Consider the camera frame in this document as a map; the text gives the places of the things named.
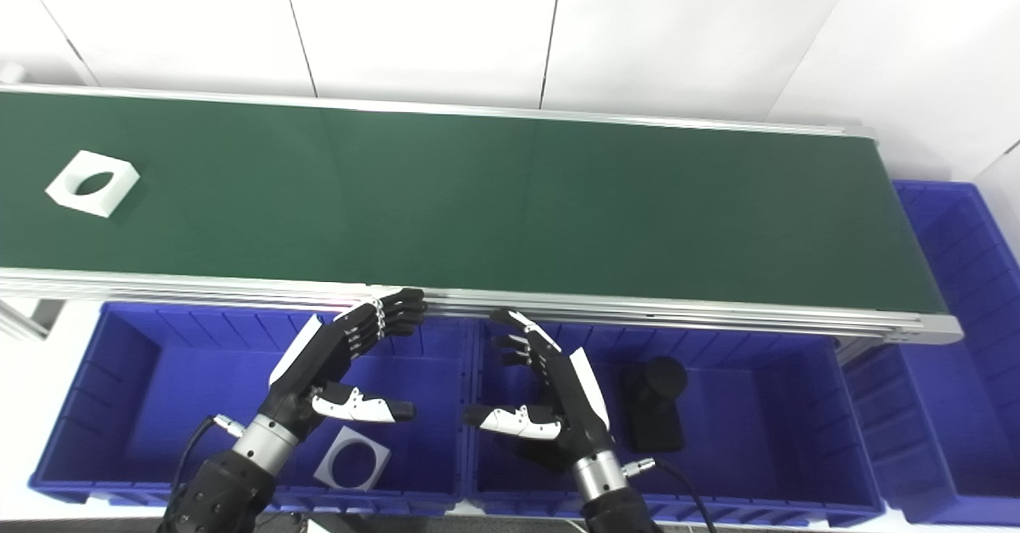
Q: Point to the blue plastic bin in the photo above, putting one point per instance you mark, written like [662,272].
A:
[175,389]
[956,342]
[757,421]

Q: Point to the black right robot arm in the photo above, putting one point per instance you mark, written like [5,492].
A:
[617,509]

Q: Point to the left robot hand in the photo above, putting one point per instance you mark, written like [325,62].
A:
[319,358]

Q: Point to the green conveyor belt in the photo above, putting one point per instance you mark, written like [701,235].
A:
[494,198]

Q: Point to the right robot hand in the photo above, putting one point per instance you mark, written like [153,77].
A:
[570,405]

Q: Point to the black cylinder-on-base part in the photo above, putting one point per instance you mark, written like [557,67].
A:
[653,421]

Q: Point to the white square part with hole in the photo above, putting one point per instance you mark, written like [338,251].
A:
[119,184]
[328,469]

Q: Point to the aluminium conveyor leg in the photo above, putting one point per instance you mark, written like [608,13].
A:
[32,318]

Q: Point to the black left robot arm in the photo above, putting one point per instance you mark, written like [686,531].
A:
[223,489]

